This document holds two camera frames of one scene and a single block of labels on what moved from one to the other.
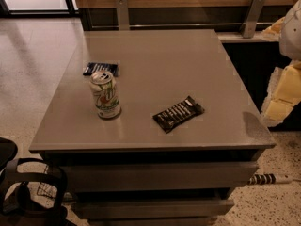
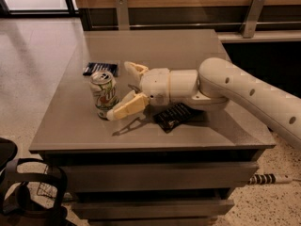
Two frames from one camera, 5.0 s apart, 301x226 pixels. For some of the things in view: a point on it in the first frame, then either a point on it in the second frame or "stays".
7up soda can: (106, 93) stays
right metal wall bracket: (256, 8) stays
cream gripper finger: (275, 30) → (135, 69)
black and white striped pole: (269, 178) stays
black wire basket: (47, 189) stays
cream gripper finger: (284, 92) → (133, 103)
